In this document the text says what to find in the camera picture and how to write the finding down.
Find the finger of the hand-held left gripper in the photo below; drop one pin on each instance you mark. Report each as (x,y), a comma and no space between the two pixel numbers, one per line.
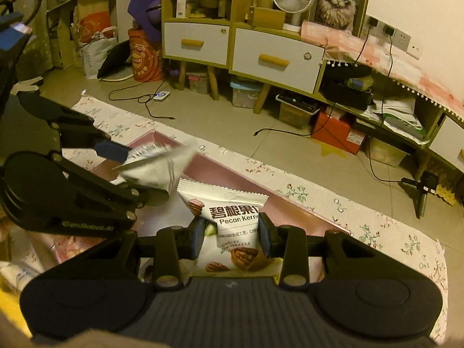
(110,151)
(108,185)

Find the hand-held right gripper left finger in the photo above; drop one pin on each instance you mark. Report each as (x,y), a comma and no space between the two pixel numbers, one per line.
(198,239)

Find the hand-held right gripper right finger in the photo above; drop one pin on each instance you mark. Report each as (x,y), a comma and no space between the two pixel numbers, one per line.
(266,237)

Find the pink floral snack packet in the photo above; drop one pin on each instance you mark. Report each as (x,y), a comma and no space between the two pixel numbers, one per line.
(69,248)

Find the white nut snack packet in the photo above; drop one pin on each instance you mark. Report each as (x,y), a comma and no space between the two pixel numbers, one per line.
(156,168)
(232,206)

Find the pink cardboard box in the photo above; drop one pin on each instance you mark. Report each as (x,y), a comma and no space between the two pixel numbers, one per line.
(232,176)

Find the white round base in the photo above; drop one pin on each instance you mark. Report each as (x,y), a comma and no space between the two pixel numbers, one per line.
(121,76)

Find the white charger puck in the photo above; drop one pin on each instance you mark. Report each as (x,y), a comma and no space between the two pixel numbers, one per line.
(162,95)

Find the black flat panel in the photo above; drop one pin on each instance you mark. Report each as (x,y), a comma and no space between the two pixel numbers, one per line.
(116,60)

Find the white paper bag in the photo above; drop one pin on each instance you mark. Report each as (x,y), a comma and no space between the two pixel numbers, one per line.
(98,56)

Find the red printed bucket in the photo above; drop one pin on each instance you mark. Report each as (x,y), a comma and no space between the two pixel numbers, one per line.
(145,60)

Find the white swivel chair base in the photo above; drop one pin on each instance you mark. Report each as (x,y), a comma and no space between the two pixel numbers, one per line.
(27,86)

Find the clear storage bin pink contents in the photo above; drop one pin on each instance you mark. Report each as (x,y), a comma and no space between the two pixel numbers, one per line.
(198,82)

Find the red shoe box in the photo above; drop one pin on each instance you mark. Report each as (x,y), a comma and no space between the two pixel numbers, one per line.
(337,134)

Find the clear storage bin white lid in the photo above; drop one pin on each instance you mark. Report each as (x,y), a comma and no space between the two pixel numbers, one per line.
(297,110)

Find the red printed bag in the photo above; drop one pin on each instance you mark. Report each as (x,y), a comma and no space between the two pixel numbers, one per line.
(92,18)

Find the wooden bookshelf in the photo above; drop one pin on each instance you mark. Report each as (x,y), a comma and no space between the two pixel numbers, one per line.
(63,25)

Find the clear storage bin blue lid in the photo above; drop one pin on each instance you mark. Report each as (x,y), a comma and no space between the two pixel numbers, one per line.
(246,92)

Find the purple round object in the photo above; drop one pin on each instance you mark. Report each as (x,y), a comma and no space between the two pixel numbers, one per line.
(145,7)

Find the small white box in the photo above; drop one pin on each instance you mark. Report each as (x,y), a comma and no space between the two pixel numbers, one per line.
(185,6)

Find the black box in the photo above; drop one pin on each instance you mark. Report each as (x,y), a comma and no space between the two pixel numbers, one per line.
(348,92)

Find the stack of papers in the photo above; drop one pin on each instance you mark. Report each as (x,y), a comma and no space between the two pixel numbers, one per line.
(398,116)

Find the wooden shelf cabinet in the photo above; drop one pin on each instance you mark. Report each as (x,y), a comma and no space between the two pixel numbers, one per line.
(232,14)

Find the yellow toothed mat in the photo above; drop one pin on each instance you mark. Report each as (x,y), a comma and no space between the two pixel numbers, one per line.
(446,190)

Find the pink cloth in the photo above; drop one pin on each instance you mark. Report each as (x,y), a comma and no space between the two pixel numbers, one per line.
(380,58)

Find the framed cat picture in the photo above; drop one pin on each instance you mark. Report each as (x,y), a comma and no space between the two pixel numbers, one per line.
(339,2)

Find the camera on small tripod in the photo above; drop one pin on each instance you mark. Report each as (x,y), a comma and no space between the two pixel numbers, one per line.
(429,183)

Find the white wall socket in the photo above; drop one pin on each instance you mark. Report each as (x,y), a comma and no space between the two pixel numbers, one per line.
(415,50)

